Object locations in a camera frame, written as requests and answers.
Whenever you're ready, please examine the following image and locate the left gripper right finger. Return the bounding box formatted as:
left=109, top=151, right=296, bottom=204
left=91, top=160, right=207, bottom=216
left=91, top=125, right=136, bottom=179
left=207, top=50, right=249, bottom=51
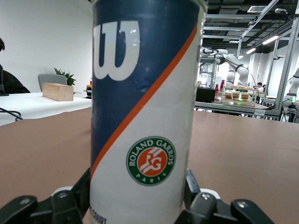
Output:
left=179, top=168, right=275, bottom=224

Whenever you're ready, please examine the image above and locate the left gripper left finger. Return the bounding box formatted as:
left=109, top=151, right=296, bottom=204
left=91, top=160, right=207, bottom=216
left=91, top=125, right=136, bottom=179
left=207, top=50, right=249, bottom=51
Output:
left=0, top=167, right=91, bottom=224

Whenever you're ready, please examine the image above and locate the blue white tennis ball can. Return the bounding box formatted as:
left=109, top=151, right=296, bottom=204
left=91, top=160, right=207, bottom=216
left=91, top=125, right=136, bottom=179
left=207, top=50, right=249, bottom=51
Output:
left=89, top=0, right=208, bottom=224

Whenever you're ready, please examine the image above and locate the brown table mat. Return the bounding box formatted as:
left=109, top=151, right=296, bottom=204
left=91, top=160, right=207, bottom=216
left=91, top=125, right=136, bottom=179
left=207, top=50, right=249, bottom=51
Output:
left=0, top=107, right=299, bottom=224

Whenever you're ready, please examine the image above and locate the white covered table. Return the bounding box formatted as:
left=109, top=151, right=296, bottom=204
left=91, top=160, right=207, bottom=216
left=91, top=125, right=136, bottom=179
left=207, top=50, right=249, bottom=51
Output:
left=0, top=92, right=92, bottom=127

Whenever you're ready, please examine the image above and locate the grey background workbench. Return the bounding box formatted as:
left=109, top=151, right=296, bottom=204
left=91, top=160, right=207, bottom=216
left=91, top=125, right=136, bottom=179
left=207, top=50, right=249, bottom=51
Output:
left=194, top=100, right=281, bottom=121

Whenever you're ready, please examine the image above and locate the light wooden block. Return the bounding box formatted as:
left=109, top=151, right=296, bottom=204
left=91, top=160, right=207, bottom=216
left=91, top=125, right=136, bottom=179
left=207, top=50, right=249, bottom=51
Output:
left=42, top=82, right=74, bottom=102

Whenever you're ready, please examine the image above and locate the clear bread display rack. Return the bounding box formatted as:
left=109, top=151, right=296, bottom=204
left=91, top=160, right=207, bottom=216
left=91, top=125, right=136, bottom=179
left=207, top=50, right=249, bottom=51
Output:
left=221, top=84, right=260, bottom=107

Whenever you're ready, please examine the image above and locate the yellow black device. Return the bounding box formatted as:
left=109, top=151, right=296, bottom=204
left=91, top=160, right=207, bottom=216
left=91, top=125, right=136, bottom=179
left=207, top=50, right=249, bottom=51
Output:
left=85, top=80, right=93, bottom=98

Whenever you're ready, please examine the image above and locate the grey chair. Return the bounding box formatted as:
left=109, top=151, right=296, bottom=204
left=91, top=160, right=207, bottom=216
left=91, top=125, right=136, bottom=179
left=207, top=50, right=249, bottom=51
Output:
left=37, top=73, right=68, bottom=93

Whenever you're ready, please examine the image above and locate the green potted plant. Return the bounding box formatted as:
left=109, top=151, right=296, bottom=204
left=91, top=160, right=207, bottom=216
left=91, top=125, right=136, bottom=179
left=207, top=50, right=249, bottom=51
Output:
left=54, top=67, right=77, bottom=86

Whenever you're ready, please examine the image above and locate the person in black clothes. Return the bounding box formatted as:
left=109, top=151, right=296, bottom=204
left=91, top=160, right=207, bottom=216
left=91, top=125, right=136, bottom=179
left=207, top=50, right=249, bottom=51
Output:
left=0, top=37, right=31, bottom=94

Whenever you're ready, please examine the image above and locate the black tripod stand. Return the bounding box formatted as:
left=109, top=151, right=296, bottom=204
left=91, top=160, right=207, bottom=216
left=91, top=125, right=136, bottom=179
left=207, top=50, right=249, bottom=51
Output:
left=0, top=67, right=9, bottom=97

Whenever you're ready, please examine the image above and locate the metal shelf rack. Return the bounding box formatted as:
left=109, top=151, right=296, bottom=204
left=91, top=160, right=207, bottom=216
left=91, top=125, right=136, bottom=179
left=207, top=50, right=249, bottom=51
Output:
left=199, top=58, right=219, bottom=89

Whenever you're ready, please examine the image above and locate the white robot with green light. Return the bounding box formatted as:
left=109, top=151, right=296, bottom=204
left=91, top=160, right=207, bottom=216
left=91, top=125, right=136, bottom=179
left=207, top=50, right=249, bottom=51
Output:
left=283, top=67, right=299, bottom=103

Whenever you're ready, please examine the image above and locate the black cable loop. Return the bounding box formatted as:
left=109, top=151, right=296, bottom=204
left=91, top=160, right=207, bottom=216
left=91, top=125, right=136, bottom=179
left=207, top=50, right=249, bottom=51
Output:
left=0, top=107, right=23, bottom=121

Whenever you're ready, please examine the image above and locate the aluminium frame post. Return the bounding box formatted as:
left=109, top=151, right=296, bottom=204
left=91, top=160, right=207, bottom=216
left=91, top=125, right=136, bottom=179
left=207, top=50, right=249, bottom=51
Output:
left=274, top=17, right=299, bottom=122

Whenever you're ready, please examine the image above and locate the overhead aluminium frame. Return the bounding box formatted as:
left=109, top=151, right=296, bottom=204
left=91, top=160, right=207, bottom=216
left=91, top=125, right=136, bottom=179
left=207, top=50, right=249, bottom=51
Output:
left=203, top=0, right=281, bottom=42

